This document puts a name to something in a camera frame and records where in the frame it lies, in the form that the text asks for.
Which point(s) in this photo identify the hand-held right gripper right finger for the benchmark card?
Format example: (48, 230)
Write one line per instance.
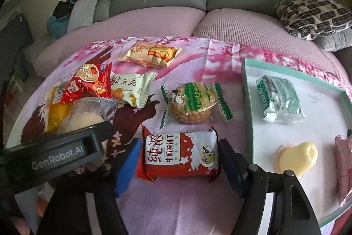
(231, 166)

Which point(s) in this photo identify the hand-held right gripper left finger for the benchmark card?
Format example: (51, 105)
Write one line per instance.
(128, 166)

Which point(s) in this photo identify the yellow snack packet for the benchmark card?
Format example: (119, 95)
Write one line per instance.
(56, 113)

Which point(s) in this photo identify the red milk biscuit packet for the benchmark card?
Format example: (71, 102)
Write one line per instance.
(176, 158)

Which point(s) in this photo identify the clear-wrapped pale bun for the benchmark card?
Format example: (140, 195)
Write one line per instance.
(82, 116)

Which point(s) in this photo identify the round biscuit green-striped packet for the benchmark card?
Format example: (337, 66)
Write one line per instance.
(192, 105)

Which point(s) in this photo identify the red cracker packet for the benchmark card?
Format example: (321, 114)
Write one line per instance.
(82, 83)

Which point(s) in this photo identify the green snack packet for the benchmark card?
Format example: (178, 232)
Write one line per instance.
(280, 98)

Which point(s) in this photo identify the teal shallow box tray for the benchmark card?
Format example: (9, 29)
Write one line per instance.
(316, 127)

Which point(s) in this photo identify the pink snack packet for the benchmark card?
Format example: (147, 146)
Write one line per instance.
(345, 169)

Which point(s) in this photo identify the person's left hand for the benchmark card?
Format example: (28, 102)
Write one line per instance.
(19, 225)

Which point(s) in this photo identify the pink printed blanket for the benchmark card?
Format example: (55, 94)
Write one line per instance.
(192, 204)

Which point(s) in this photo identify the white nut snack packet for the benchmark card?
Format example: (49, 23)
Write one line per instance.
(132, 87)

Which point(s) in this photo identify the orange cake packet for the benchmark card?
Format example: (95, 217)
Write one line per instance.
(148, 54)

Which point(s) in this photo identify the dark cabinet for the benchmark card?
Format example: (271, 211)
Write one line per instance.
(13, 36)

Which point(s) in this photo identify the blue cloth item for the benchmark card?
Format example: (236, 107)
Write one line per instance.
(56, 27)

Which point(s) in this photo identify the pink sofa cover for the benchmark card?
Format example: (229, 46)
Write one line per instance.
(165, 25)

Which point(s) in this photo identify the light grey pillow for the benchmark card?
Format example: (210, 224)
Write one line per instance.
(82, 10)

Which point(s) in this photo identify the black cloth item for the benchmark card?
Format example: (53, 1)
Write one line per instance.
(63, 8)

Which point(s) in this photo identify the dark grey pillow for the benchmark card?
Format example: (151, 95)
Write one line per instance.
(335, 42)

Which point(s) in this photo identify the black patterned pillow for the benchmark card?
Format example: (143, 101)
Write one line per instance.
(313, 14)

